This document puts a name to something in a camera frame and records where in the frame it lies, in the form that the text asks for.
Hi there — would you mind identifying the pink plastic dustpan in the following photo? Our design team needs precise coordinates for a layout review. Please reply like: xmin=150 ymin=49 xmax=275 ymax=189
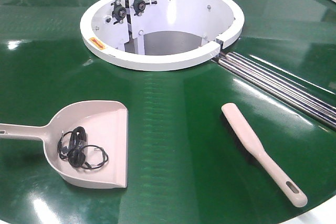
xmin=1 ymin=100 xmax=128 ymax=189

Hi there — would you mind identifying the black cable bundle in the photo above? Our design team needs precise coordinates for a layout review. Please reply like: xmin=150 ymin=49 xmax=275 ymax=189
xmin=57 ymin=125 xmax=109 ymax=170

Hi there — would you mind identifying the pink hand brush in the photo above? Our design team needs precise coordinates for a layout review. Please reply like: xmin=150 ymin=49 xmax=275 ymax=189
xmin=221 ymin=103 xmax=308 ymax=208

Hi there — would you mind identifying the orange arrow sticker front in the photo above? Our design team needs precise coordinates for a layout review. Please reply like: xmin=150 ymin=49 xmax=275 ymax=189
xmin=89 ymin=37 xmax=106 ymax=50

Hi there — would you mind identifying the right black bearing block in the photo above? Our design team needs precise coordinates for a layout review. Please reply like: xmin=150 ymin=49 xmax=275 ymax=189
xmin=132 ymin=0 xmax=158 ymax=16

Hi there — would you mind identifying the black bearing block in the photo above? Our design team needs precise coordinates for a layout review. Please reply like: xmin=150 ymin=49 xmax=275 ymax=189
xmin=132 ymin=0 xmax=158 ymax=16
xmin=111 ymin=0 xmax=127 ymax=25

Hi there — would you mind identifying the left black bearing block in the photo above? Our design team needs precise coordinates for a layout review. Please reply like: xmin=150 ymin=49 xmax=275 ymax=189
xmin=111 ymin=0 xmax=127 ymax=25

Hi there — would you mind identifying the right steel roller set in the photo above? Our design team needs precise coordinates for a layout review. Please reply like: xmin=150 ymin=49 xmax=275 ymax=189
xmin=213 ymin=51 xmax=335 ymax=130

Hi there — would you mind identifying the white central conveyor ring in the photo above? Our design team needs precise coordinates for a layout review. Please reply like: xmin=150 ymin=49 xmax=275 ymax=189
xmin=79 ymin=0 xmax=245 ymax=72

